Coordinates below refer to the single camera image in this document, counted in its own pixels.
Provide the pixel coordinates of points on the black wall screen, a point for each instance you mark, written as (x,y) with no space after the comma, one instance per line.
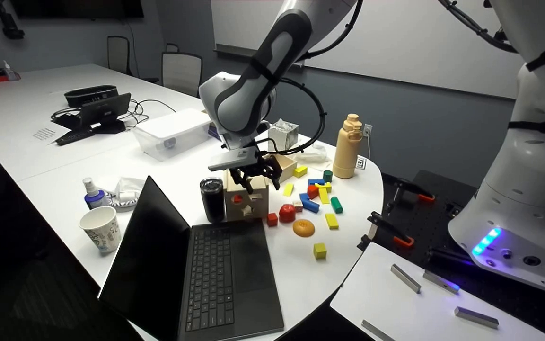
(77,8)

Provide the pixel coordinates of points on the yellow square block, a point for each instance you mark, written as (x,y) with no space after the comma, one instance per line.
(300,171)

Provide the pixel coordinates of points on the small open wooden box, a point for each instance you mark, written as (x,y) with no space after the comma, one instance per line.
(287,167)

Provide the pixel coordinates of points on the yellow flat block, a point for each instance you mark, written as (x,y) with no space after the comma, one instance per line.
(289,188)

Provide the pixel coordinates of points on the blue long block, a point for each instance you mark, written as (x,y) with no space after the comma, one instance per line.
(311,203)

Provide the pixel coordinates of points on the black mounting plate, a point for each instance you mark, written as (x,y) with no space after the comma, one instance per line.
(421,218)

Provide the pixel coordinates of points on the patterned paper cup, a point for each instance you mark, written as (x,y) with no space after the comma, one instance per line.
(101,229)

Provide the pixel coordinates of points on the black open laptop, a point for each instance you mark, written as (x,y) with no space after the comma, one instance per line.
(190,277)

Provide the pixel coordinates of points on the red small block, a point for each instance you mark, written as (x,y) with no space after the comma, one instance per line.
(313,189)

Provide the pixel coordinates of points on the grey patterned tissue box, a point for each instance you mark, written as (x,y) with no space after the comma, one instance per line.
(283,135)

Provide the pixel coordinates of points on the clear plastic storage container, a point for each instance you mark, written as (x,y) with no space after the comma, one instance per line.
(171,133)

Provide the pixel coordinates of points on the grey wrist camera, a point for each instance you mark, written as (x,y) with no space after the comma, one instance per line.
(236,159)

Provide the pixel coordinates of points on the black laptop on stand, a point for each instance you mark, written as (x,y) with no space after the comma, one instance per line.
(94,116)

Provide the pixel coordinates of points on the yellow cube block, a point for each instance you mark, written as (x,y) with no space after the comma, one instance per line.
(321,250)

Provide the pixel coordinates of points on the orange half round block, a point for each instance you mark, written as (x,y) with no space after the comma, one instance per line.
(304,227)

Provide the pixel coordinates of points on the yellow long block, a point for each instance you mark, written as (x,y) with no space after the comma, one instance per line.
(332,220)

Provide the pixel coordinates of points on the black tumbler cup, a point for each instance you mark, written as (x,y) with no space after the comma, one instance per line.
(213,199)

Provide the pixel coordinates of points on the red cylinder block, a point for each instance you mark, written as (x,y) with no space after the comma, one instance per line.
(287,212)

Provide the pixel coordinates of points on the white crumpled cloth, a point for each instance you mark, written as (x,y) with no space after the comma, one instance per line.
(313,153)

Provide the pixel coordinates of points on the wooden shape sorter box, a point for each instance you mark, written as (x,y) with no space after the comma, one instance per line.
(247,201)

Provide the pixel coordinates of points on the green short block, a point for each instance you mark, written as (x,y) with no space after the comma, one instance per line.
(328,176)

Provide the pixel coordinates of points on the red cube block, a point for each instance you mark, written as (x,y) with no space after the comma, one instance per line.
(271,220)

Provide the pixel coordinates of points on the grey office chair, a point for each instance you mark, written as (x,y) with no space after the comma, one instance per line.
(118,53)
(181,70)

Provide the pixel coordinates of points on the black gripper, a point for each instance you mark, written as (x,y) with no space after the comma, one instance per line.
(256,165)

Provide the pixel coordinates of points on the grey metal bar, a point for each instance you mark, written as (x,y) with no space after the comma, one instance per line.
(406,279)
(476,316)
(442,282)

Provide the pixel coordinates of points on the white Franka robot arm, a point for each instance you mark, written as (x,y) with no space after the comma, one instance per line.
(538,157)

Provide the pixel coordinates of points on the tan insulated bottle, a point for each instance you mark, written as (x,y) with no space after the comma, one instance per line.
(349,146)

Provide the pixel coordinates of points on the green long block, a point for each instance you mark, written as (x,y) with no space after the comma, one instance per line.
(336,205)

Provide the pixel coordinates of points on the white wall board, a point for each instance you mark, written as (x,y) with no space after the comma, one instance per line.
(398,44)

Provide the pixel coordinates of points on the blue short block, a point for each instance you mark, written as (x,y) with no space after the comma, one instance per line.
(315,182)

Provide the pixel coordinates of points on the black camera on stand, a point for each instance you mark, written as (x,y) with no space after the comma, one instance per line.
(7,19)

